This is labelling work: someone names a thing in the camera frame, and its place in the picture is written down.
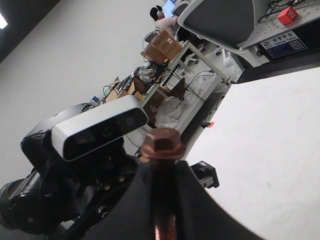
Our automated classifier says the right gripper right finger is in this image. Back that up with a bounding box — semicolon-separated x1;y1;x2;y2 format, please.
174;159;259;240

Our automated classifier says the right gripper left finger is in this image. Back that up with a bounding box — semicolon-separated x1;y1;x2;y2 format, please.
83;160;156;240

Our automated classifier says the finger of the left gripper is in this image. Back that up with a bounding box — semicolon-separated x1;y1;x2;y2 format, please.
189;161;221;190

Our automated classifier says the copper hex flange bolt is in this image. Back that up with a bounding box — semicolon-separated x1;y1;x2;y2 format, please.
140;128;187;240

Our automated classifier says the open cardboard box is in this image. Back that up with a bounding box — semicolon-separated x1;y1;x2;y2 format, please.
140;29;184;64

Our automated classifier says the clear plastic bag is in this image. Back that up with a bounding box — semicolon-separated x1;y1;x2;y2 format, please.
154;96;186;129

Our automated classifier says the metal bench with holes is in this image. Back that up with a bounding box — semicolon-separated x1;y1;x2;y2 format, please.
238;0;320;70

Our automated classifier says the grey white office chair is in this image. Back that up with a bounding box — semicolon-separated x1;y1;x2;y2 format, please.
172;0;259;55

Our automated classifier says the person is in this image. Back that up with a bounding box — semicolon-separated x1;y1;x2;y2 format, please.
149;4;181;30

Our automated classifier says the computer monitor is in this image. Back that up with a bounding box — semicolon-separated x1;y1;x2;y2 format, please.
161;0;178;14

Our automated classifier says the red cube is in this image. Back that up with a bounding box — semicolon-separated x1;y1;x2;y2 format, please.
276;6;300;27

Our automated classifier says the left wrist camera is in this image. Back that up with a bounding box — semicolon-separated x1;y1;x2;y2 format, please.
51;95;149;162

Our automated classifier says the white desk frame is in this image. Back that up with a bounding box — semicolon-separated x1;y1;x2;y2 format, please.
138;39;235;135

